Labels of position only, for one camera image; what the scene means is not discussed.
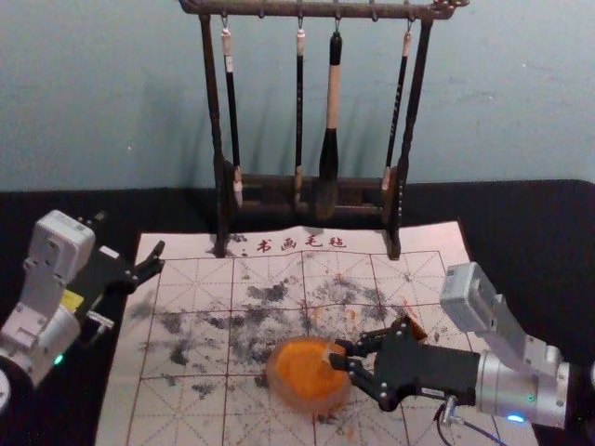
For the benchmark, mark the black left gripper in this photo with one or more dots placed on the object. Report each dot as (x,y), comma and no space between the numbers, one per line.
(100,274)

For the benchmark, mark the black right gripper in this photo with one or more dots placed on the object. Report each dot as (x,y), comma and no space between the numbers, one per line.
(427,371)

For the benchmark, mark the clear dish with orange paint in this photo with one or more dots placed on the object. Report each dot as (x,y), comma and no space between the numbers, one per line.
(302,371)

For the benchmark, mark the ink-stained grid felt mat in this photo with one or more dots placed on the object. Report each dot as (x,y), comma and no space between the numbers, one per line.
(195,353)

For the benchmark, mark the dark wooden brush rack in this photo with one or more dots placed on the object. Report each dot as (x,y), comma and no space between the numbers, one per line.
(214,116)

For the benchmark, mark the thin black white-tipped brush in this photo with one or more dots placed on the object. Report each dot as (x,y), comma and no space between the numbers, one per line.
(231,102)

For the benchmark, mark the black table cloth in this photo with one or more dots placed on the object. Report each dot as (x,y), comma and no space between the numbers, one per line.
(520,223)

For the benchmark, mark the thin black brown-tipped brush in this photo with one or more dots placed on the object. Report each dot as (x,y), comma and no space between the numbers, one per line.
(299,102)

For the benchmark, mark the thin black slanted brush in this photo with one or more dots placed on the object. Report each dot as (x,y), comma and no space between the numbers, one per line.
(400,93)

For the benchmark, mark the left robot arm with camera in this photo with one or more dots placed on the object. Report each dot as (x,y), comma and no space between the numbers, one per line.
(46,260)

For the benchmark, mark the robot arm with camera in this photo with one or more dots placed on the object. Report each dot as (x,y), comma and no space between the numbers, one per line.
(511,376)
(46,260)

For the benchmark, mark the right robot arm with camera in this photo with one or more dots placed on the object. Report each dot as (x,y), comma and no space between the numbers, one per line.
(511,376)

